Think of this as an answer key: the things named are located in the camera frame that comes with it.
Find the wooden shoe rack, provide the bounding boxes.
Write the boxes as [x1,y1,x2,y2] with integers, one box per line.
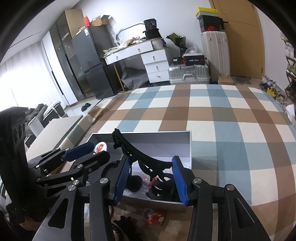
[281,32,296,105]

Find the silver cardboard box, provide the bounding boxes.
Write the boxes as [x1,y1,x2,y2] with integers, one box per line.
[86,130,193,212]

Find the open cardboard boxes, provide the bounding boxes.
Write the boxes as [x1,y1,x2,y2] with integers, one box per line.
[90,15,110,26]

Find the white dressing table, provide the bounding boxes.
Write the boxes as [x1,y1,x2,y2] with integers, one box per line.
[103,41,170,84]

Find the wooden broom handle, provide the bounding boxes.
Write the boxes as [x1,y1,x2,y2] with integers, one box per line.
[113,63,125,92]

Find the clear plastic bag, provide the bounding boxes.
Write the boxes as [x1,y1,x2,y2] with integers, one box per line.
[185,45,199,56]

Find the white sandals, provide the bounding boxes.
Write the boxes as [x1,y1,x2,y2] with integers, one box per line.
[260,76,277,90]

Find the white curtain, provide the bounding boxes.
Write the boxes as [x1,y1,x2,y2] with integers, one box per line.
[0,57,67,112]

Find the white suitcase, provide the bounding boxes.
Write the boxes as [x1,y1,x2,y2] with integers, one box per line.
[201,30,231,77]

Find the oval mirror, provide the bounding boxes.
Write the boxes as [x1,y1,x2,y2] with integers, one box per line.
[115,22,145,44]

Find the glass door wardrobe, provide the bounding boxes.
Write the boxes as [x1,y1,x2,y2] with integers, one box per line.
[49,9,85,105]

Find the pile of papers and sundries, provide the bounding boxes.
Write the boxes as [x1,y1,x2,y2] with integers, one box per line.
[102,36,151,57]

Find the black box with red label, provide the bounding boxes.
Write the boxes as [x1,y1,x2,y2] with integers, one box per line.
[182,55,206,66]

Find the checkered bed sheet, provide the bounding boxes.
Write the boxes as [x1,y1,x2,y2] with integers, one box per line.
[65,83,296,241]

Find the white ribbed basket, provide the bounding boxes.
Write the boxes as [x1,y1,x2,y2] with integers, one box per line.
[151,38,166,49]

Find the black labelled tub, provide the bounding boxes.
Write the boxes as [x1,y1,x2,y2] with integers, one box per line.
[143,19,158,30]

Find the round white badge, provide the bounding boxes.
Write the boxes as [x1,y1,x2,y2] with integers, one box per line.
[92,142,109,156]

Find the black fuzzy hair tie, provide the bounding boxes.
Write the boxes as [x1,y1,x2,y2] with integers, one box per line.
[128,175,142,193]

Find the small cardboard box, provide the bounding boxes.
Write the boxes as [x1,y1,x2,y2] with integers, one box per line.
[218,76,235,86]

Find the black bag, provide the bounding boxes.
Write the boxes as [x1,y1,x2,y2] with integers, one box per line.
[143,28,162,40]

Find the yellow shoebox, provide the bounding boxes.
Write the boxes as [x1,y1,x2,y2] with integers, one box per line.
[195,7,220,18]

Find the black spiral hair tie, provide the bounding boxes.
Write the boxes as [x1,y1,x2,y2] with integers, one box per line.
[112,215,141,241]

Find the red cartoon hair clip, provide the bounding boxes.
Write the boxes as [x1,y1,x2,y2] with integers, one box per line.
[144,207,165,225]

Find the small red hair clip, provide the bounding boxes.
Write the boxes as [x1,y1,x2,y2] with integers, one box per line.
[143,175,160,187]

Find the wooden door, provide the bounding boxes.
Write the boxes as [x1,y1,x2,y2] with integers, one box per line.
[209,0,265,78]

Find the rows of shoes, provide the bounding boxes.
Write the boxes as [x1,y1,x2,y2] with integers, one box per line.
[283,44,296,102]

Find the black wrapped flower bouquet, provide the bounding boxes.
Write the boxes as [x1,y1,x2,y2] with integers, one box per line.
[166,32,187,55]

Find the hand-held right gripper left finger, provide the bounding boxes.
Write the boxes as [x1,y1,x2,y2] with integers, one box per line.
[32,155,130,241]

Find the black banana hair clip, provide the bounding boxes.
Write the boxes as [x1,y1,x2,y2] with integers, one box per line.
[112,128,176,183]

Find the yellow shoes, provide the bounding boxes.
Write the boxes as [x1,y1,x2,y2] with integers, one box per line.
[267,88,286,100]

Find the dark grey cloth cover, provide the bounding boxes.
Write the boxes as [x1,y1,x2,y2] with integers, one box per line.
[121,67,149,90]

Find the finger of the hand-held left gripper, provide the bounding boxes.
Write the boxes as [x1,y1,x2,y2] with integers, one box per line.
[35,151,111,197]
[27,142,95,173]

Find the black refrigerator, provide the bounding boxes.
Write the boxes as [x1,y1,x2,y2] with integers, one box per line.
[71,25,115,100]

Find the white appliance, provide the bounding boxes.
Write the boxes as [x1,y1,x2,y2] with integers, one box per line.
[28,117,44,137]

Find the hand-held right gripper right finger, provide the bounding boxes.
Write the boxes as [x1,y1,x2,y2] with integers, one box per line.
[171,156,272,241]

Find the silver suitcase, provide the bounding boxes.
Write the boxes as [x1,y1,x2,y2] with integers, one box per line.
[168,64,211,85]

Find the black and red shoebox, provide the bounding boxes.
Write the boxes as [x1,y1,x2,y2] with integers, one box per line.
[200,23,226,33]

